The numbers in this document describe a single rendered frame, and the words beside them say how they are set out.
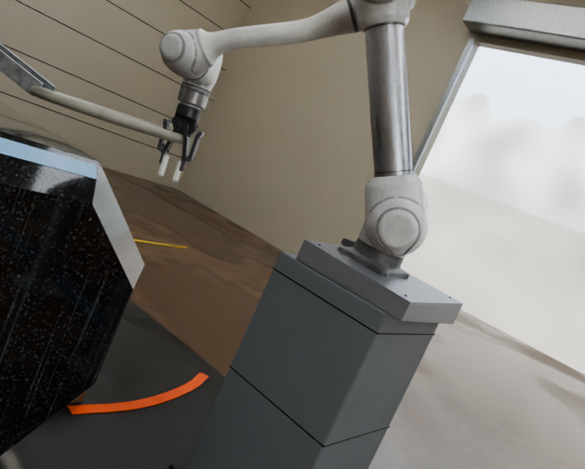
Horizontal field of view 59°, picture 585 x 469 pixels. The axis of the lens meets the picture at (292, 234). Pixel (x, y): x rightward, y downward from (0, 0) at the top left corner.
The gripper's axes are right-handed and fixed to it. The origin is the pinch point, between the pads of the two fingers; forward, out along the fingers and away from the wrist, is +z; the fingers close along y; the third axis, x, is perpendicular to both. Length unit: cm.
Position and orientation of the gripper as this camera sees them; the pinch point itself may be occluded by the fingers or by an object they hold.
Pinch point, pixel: (170, 168)
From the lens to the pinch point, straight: 168.0
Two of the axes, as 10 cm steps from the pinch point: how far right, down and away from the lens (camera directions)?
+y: -9.3, -3.4, 1.3
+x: -1.6, 0.7, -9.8
